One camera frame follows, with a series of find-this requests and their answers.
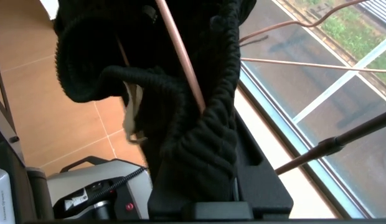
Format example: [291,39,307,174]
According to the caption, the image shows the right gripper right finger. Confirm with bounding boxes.
[235,113,294,218]

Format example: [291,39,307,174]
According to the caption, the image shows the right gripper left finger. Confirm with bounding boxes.
[148,189,194,218]

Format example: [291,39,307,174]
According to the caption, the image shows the black shorts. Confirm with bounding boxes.
[53,0,258,203]

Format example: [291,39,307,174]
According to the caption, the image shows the pink clothes hanger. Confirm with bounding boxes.
[114,0,207,114]
[238,0,386,74]

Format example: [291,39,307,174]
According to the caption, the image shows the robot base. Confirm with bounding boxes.
[0,49,153,220]

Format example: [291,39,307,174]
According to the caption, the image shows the black clothes rack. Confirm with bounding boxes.
[275,108,386,175]

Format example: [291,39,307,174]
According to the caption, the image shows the window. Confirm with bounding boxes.
[236,0,386,218]

